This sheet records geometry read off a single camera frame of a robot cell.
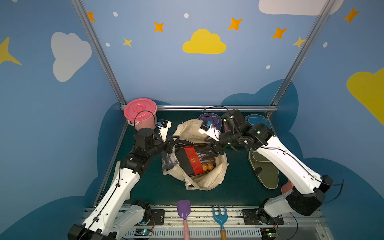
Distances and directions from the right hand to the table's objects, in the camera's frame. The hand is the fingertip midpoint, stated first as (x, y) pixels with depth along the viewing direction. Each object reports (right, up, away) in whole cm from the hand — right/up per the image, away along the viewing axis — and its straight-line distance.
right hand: (207, 142), depth 67 cm
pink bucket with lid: (-40, +17, +28) cm, 52 cm away
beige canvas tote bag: (-10, +3, +18) cm, 20 cm away
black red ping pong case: (-7, -12, +17) cm, 22 cm away
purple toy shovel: (-11, -36, +8) cm, 38 cm away
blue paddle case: (+41, +13, +48) cm, 65 cm away
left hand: (-12, +3, +4) cm, 13 cm away
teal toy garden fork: (+8, -39, +6) cm, 40 cm away
